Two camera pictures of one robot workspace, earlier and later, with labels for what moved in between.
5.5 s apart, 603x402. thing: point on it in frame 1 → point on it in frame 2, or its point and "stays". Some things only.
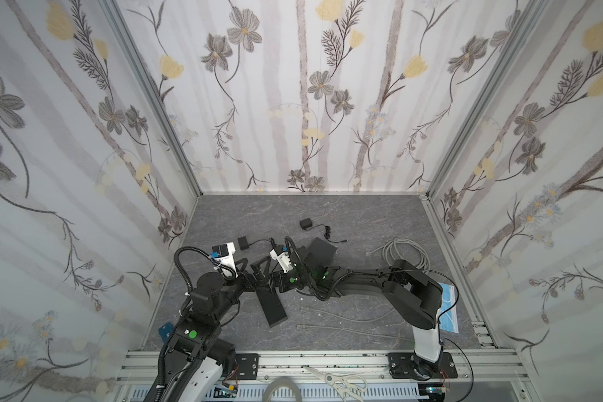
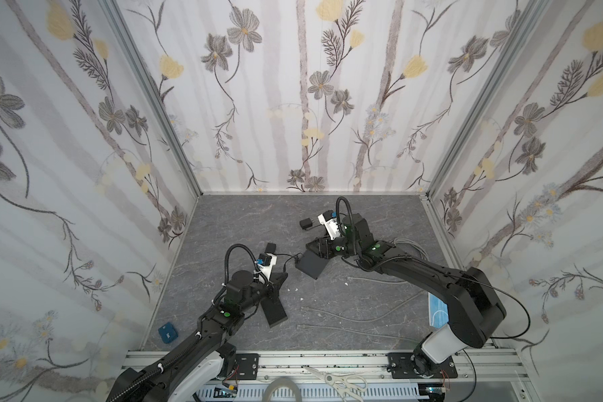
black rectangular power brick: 271,306 stays
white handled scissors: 345,384 stays
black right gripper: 291,274 → 322,246
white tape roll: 283,381 stays
